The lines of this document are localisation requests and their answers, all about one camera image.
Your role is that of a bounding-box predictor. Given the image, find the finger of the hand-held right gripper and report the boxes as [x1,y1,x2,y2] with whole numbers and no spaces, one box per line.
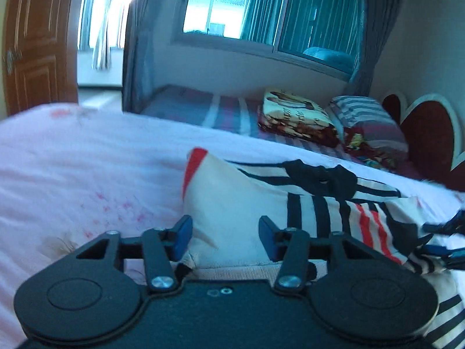
[422,209,465,238]
[418,244,465,272]

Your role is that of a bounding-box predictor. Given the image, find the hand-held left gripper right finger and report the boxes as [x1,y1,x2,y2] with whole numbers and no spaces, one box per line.
[258,215,384,293]

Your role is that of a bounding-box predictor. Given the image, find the bed with striped sheet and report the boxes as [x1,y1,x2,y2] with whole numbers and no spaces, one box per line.
[140,83,429,180]

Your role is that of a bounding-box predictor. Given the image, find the folded printed blanket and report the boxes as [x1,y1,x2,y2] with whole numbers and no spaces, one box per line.
[257,87,341,148]

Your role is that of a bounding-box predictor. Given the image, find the red printed cloth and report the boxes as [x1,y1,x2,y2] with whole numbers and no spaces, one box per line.
[342,133,395,171]

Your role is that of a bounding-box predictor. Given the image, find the striped knit sweater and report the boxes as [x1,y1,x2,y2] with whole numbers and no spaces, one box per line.
[182,148,465,349]

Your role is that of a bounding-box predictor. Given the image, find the grey curtain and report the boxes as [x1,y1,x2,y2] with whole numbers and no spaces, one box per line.
[348,0,409,97]
[121,0,160,114]

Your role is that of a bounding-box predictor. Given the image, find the striped pillow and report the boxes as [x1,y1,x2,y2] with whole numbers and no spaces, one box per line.
[329,95,410,161]

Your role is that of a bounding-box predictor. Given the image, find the brown wooden door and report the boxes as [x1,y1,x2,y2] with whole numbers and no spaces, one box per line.
[0,0,79,117]

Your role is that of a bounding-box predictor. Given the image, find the red heart-shaped headboard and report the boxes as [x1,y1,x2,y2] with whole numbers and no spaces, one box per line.
[381,89,465,192]

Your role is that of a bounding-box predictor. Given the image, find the white sheer curtain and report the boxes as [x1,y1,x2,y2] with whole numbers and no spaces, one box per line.
[90,0,122,72]

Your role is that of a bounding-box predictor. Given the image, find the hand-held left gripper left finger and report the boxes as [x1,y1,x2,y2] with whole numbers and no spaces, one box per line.
[74,214,193,293]

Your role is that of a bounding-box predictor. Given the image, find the pink floral bed cover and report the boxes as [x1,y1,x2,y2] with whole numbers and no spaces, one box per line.
[0,102,465,349]

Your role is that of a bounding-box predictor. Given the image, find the sliding window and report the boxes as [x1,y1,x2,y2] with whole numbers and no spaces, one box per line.
[174,0,364,81]

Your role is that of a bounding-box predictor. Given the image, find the metal door handle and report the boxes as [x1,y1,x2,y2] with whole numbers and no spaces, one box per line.
[3,49,23,74]

